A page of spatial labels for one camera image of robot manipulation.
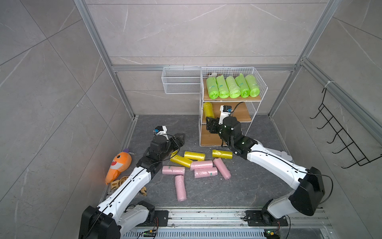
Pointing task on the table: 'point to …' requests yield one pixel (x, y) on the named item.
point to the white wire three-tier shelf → (243, 109)
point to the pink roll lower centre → (199, 173)
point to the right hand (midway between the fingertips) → (211, 117)
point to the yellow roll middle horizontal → (194, 156)
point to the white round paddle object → (282, 154)
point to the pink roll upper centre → (201, 164)
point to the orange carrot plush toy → (121, 161)
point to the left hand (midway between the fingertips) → (182, 135)
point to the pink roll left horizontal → (173, 170)
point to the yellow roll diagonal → (179, 159)
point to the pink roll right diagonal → (222, 168)
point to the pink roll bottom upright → (180, 188)
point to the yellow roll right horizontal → (223, 154)
